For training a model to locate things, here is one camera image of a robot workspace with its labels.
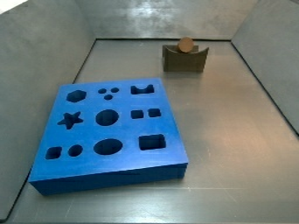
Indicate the brown wooden cylinder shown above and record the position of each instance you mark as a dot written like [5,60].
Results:
[185,44]

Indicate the blue foam shape board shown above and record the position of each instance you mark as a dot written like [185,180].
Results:
[110,136]

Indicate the dark grey cradle stand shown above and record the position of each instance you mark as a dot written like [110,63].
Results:
[182,61]

